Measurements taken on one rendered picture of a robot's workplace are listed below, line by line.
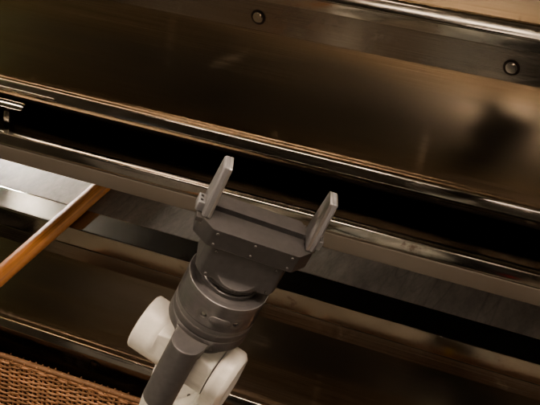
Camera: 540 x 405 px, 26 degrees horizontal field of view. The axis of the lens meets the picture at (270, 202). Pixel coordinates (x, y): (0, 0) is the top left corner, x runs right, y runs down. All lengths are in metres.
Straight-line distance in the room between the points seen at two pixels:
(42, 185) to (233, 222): 1.12
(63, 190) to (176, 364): 1.04
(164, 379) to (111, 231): 0.87
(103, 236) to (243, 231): 0.94
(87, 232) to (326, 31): 0.65
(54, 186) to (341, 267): 0.58
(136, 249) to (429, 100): 0.64
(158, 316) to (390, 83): 0.57
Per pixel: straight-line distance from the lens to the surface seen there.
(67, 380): 2.29
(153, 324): 1.26
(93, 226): 2.09
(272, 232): 1.16
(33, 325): 2.25
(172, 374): 1.22
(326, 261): 1.98
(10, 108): 1.90
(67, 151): 1.81
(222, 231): 1.13
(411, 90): 1.66
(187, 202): 1.71
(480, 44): 1.58
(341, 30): 1.64
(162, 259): 2.01
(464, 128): 1.64
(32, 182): 2.24
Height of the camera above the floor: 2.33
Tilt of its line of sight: 33 degrees down
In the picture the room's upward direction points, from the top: straight up
